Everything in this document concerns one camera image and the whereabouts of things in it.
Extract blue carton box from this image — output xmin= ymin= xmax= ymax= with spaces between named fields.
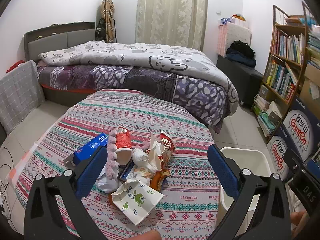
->
xmin=63 ymin=133 xmax=108 ymax=169

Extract red paper cup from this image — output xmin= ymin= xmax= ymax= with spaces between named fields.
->
xmin=116 ymin=127 xmax=132 ymax=165

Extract orange food scrap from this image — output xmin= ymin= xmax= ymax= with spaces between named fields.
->
xmin=150 ymin=168 xmax=170 ymax=192

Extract red snack wrapper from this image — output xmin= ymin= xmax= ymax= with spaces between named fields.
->
xmin=147 ymin=132 xmax=176 ymax=172

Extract blue white label card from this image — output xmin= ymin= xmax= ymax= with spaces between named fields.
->
xmin=118 ymin=160 xmax=136 ymax=182

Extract white tissue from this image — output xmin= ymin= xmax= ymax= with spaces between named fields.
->
xmin=132 ymin=148 xmax=157 ymax=178

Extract white trash bin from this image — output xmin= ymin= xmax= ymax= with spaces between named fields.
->
xmin=216 ymin=147 xmax=271 ymax=236

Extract person's hand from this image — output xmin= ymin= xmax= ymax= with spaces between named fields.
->
xmin=126 ymin=230 xmax=162 ymax=240

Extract lower Ganten water box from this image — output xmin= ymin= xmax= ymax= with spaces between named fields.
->
xmin=267 ymin=126 xmax=290 ymax=181

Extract ganten water box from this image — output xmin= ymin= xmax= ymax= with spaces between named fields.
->
xmin=267 ymin=126 xmax=290 ymax=181
xmin=283 ymin=97 xmax=319 ymax=161

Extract upper Ganten water box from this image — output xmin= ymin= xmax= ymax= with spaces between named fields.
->
xmin=283 ymin=97 xmax=319 ymax=161

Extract crumpled clear plastic wrap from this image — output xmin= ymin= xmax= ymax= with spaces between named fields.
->
xmin=97 ymin=165 xmax=119 ymax=193

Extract patterned round tablecloth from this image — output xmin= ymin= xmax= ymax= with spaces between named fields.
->
xmin=8 ymin=89 xmax=220 ymax=239

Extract brown cardboard box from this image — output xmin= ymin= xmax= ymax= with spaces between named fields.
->
xmin=300 ymin=63 xmax=320 ymax=118

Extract wooden bookshelf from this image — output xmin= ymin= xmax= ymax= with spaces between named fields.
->
xmin=252 ymin=5 xmax=309 ymax=141

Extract black storage bench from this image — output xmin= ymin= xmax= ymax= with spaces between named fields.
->
xmin=217 ymin=55 xmax=263 ymax=108

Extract purple patterned blanket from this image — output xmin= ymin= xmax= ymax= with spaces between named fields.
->
xmin=37 ymin=62 xmax=231 ymax=133

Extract grey foam mat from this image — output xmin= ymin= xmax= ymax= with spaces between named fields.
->
xmin=0 ymin=60 xmax=45 ymax=134

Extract dark clothes pile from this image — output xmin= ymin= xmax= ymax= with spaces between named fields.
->
xmin=226 ymin=40 xmax=256 ymax=68

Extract white pink radiator cover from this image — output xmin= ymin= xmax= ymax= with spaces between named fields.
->
xmin=217 ymin=22 xmax=252 ymax=57

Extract grey bed headboard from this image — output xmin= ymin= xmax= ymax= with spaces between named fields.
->
xmin=24 ymin=22 xmax=95 ymax=62

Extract cream lace curtain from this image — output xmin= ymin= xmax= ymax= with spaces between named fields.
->
xmin=135 ymin=0 xmax=208 ymax=50

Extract plaid beige coat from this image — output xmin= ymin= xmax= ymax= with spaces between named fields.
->
xmin=100 ymin=0 xmax=115 ymax=43

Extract black floor cables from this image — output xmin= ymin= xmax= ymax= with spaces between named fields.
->
xmin=0 ymin=145 xmax=16 ymax=225

